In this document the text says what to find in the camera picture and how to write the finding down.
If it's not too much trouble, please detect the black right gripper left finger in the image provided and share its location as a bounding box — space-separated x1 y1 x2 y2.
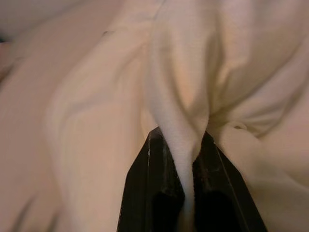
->
117 127 186 232

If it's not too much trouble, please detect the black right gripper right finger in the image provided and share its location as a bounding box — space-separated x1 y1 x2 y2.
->
192 131 267 232

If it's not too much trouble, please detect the cream cartoon print blanket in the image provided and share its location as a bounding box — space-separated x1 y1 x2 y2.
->
0 0 309 232

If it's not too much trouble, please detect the beige sheeted mattress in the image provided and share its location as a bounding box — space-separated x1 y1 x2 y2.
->
0 0 121 136

